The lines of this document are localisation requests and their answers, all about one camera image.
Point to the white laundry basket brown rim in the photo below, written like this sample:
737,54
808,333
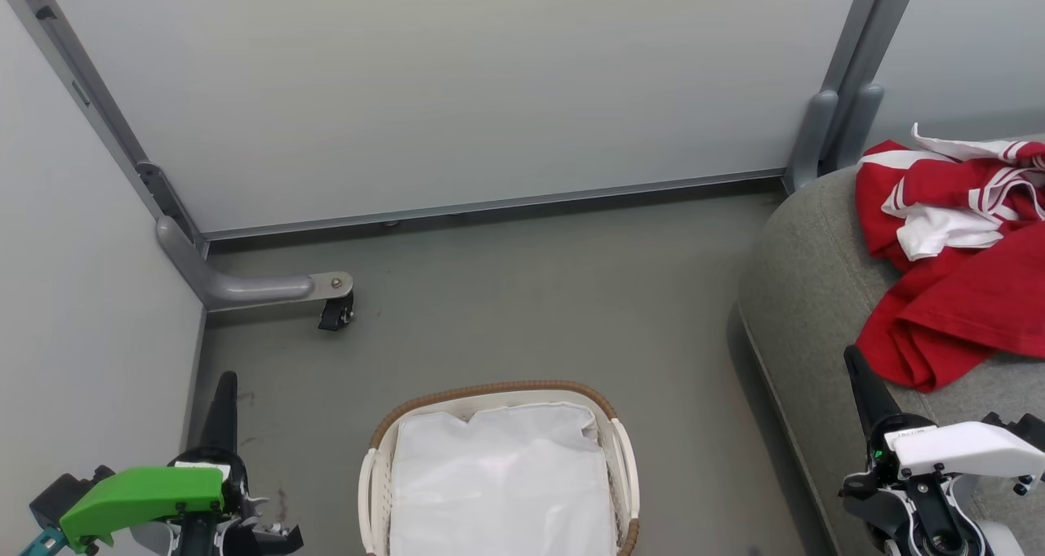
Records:
371,499

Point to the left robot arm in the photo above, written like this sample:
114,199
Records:
196,535

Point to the grey metal partition post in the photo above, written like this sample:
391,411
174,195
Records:
82,82
886,33
853,33

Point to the grey partition foot tube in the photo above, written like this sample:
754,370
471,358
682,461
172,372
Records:
861,123
811,140

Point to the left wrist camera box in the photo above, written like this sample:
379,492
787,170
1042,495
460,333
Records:
61,491

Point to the white basket liner cloth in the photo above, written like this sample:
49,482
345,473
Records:
502,482

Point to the grey metal partition bottom rail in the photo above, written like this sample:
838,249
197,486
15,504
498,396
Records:
490,205

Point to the red and white printed garment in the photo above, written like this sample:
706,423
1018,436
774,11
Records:
955,311

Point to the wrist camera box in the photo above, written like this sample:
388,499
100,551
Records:
1024,429
61,491

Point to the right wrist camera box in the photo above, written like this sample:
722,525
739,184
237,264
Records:
1024,429

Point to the grey curved partition foot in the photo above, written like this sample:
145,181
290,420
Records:
245,286

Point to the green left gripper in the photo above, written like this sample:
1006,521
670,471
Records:
139,495

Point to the black caster wheel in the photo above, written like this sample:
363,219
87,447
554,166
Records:
335,313

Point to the grey fabric sofa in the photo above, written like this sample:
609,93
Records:
808,295

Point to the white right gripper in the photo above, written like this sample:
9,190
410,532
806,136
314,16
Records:
963,450

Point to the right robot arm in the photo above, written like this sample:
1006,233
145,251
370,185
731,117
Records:
931,515

